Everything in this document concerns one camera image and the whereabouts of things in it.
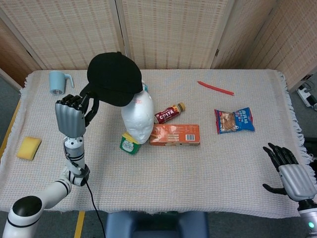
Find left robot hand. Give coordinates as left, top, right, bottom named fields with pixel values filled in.
left=54, top=92, right=101, bottom=138

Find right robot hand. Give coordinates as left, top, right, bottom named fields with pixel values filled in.
left=262, top=142, right=317, bottom=202

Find black baseball cap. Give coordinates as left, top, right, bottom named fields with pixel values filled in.
left=79, top=51, right=144, bottom=107

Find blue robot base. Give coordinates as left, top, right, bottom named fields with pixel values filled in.
left=106, top=211, right=209, bottom=238

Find white foam mannequin head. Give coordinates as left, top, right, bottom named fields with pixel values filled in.
left=121, top=89, right=155, bottom=144

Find light blue plastic mug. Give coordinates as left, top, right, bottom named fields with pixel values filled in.
left=48, top=70, right=75, bottom=95

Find yellow sponge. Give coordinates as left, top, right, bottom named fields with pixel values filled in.
left=16, top=136, right=42, bottom=161

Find green yellow-lidded jar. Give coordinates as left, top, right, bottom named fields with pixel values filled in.
left=119, top=132, right=142, bottom=156

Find blue red biscuit bag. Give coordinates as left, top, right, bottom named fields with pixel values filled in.
left=214, top=107, right=256, bottom=135

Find white power strip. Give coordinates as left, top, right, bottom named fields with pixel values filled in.
left=297, top=74, right=317, bottom=111

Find Costa coffee bottle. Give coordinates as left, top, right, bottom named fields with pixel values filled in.
left=154, top=102, right=186, bottom=124

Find orange biscuit box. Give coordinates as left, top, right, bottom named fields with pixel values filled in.
left=149, top=124, right=201, bottom=147

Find white woven tablecloth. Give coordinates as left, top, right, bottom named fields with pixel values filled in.
left=0, top=69, right=313, bottom=219

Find red plastic stick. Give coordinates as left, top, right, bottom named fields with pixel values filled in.
left=197, top=80, right=234, bottom=96

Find woven folding screen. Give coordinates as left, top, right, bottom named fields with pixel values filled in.
left=0, top=0, right=317, bottom=93

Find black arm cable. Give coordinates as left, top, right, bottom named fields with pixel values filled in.
left=64, top=153, right=106, bottom=238

